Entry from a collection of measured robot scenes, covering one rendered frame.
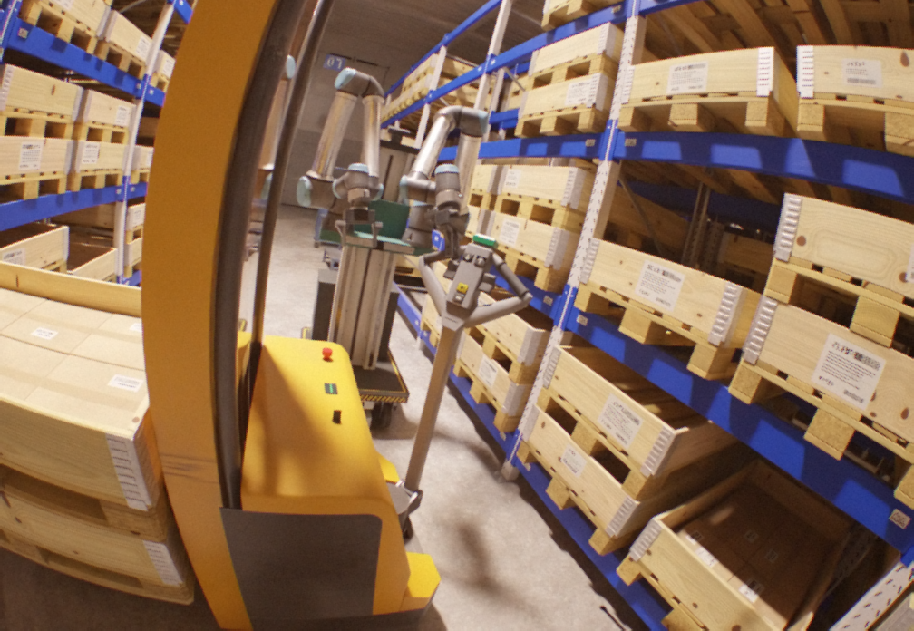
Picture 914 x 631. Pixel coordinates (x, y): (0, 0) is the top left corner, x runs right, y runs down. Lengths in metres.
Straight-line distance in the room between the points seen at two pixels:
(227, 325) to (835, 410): 1.47
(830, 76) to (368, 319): 2.64
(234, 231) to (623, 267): 1.45
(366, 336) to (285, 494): 1.81
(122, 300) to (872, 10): 3.50
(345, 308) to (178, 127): 1.90
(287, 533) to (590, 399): 1.31
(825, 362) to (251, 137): 1.44
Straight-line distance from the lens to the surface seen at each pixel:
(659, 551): 1.62
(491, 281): 1.16
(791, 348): 1.30
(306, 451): 0.94
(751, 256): 2.73
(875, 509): 1.39
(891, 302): 1.26
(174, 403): 0.78
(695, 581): 1.58
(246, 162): 0.62
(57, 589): 1.90
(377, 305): 2.39
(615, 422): 1.63
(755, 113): 1.52
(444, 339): 1.22
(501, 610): 1.82
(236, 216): 0.62
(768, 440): 1.39
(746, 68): 1.63
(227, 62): 0.65
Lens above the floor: 1.50
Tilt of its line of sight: 12 degrees down
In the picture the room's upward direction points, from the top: 14 degrees clockwise
